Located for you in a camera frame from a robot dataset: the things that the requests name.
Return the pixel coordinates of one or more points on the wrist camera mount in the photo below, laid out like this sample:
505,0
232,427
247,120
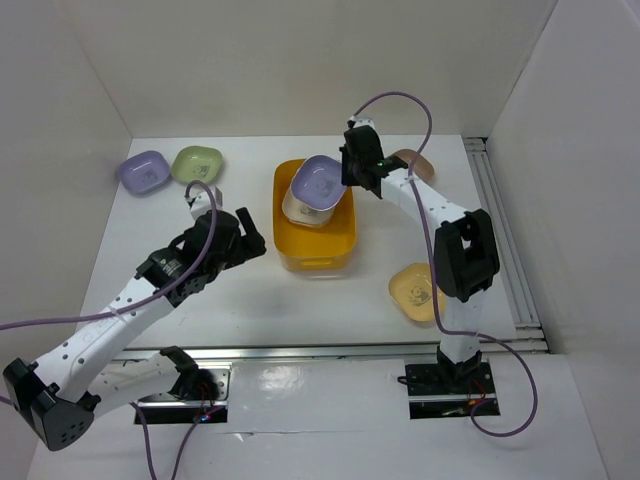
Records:
199,203
356,121

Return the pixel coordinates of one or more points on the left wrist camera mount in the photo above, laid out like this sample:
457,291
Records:
199,203

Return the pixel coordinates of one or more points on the lavender plate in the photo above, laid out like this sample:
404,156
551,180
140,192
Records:
143,173
318,183

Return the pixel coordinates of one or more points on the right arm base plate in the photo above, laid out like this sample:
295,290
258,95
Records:
430,398

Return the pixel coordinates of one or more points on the brown panda plate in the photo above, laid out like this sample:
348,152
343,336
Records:
422,168

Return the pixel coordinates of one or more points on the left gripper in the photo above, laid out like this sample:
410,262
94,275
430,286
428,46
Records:
250,244

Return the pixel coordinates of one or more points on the aluminium rail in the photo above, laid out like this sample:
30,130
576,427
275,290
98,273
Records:
530,334
310,351

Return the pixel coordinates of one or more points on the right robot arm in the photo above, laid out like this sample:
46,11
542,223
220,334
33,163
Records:
463,255

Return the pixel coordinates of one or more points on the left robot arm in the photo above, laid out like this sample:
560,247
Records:
60,394

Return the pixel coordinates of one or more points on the yellow panda plate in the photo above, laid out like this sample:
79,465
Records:
411,291
298,212

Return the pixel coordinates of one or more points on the aluminium rail front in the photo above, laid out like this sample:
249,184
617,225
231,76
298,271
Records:
310,351

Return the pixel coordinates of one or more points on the aluminium rail right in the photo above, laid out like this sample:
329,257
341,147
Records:
530,334

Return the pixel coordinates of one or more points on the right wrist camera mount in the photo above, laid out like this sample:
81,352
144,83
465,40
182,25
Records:
356,121

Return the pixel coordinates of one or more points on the green panda plate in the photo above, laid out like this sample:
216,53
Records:
196,163

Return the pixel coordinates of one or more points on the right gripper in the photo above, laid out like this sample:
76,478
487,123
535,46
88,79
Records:
347,179

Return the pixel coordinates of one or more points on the yellow plastic bin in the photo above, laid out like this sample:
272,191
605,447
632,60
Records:
305,249

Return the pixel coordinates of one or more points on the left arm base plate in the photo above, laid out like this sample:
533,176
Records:
207,402

